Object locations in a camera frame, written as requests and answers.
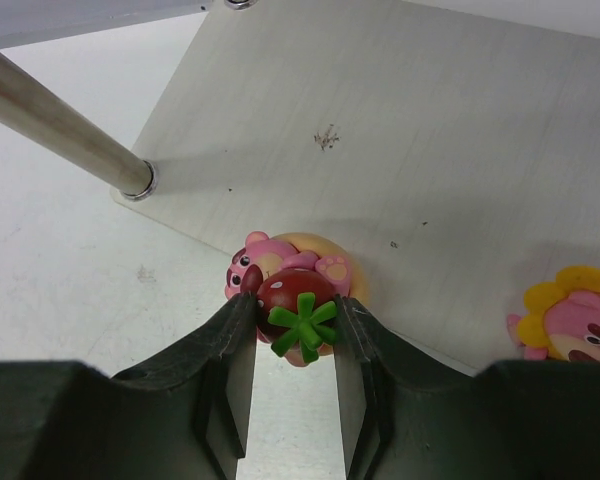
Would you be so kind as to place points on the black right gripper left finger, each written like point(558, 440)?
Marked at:
point(183, 413)

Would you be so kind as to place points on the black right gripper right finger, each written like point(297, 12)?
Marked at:
point(405, 415)

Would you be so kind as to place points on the pink strawberry cake toy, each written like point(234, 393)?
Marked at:
point(296, 279)

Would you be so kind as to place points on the pink bear yellow flower toy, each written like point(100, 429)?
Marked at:
point(562, 320)

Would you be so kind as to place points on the light wooden two-tier shelf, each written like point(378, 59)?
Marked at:
point(455, 156)

